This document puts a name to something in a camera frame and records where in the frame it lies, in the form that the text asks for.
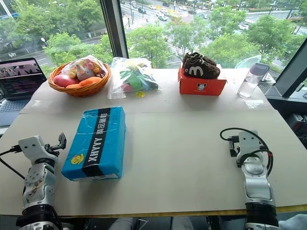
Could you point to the brown shoe with white m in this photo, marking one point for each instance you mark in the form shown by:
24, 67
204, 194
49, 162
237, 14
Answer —
201, 69

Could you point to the clear water bottle purple lid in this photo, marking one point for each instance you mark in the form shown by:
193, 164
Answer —
249, 82

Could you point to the grey rounded shape under table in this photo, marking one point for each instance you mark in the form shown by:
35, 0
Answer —
124, 223

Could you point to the dark window frame post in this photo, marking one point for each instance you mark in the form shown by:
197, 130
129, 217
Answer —
115, 28

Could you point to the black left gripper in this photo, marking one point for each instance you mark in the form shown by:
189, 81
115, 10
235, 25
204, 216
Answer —
52, 147

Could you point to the clear bag around plush toys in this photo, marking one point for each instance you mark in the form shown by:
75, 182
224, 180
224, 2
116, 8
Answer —
96, 64

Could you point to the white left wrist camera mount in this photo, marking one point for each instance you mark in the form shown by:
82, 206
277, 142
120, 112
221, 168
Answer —
32, 145

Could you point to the orange shoe box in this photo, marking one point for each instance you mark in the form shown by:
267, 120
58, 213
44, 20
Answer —
204, 85

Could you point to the small flat clear plastic bag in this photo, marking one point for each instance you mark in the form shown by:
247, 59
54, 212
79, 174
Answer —
255, 104

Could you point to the orange wicker basket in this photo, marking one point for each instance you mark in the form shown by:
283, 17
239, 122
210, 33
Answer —
79, 89

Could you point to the grey open laptop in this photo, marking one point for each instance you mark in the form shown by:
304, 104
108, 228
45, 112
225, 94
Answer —
19, 81

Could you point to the black side desk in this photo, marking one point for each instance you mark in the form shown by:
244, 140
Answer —
287, 105

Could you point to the blue shoe box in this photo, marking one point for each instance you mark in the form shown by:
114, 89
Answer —
96, 143

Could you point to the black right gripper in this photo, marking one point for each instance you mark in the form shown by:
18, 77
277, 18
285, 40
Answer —
237, 146

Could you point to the dark brown sneaker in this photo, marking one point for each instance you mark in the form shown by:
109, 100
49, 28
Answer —
200, 57

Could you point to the clear bag of colourful toys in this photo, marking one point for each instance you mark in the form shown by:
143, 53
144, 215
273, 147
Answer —
134, 79

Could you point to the black monitor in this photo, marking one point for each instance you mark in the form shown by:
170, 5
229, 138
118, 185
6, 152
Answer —
291, 69

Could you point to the pink egg-shaped toy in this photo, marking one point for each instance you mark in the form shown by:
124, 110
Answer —
61, 81

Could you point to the grey keyboard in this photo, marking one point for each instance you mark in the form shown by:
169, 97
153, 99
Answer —
266, 86

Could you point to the orange plush toy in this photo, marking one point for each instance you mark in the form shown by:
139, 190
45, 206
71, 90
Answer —
88, 81

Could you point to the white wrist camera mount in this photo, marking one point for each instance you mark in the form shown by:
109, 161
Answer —
32, 145
249, 141

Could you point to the yellow round sticker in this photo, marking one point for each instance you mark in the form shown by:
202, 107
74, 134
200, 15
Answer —
139, 94

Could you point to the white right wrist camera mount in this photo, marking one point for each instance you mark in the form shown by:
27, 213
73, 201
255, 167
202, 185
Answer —
249, 141

